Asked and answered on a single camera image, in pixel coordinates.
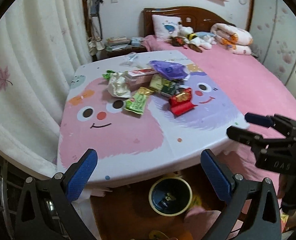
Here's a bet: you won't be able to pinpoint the red gold packet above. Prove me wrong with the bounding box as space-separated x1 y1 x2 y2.
169 88 197 116

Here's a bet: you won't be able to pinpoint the green snack wrapper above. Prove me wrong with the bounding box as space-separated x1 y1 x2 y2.
124 87 154 115

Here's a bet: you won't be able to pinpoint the yellow-rimmed blue trash bin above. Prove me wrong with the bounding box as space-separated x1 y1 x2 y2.
148 177 193 217

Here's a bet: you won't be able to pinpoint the pink bed sheet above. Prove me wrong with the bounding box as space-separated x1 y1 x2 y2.
142 35 296 201

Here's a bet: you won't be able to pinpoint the white wardrobe door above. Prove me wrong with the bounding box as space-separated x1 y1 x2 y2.
248 0 296 98

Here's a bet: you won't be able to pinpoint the green cream snack box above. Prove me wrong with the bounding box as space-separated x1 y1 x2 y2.
149 74 179 98

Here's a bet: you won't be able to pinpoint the rolled white patterned quilt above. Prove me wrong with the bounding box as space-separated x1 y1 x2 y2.
210 23 253 55

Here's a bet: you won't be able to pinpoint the purple plastic bag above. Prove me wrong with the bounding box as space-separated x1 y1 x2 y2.
149 60 190 80

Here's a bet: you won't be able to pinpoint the cartoon monster tablecloth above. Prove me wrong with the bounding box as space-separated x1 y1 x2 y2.
57 50 248 187

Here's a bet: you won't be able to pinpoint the plush toy pile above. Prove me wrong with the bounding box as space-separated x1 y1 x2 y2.
169 22 217 53

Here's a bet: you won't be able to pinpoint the wooden headboard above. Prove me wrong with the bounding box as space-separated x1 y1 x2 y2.
143 6 235 36

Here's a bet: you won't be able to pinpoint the pink white carton box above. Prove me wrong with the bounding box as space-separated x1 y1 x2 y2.
125 68 158 91

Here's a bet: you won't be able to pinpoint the crumpled white paper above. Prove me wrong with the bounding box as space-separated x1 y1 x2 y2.
107 72 131 99

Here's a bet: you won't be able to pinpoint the white cartoon pillow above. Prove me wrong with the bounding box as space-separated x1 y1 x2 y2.
152 15 182 41

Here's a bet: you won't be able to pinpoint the clear plastic wrapper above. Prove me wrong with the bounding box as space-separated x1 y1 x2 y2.
120 52 144 69

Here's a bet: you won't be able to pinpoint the green crumpled wrapper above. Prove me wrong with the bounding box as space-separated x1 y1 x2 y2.
102 70 115 80

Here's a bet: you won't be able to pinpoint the blue tissue pack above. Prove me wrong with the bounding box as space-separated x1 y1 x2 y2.
131 37 145 48

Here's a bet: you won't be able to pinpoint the dark wooden nightstand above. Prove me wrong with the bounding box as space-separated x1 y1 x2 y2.
92 46 147 62

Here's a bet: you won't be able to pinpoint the stack of books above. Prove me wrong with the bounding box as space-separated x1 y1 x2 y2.
106 37 131 51

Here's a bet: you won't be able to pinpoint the white floral curtain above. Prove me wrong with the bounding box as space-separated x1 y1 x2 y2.
0 0 91 177

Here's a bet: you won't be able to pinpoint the hanging bags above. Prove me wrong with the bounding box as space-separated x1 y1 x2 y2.
88 0 105 56

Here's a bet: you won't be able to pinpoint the wooden coat rack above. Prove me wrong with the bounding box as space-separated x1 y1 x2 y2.
77 0 103 55

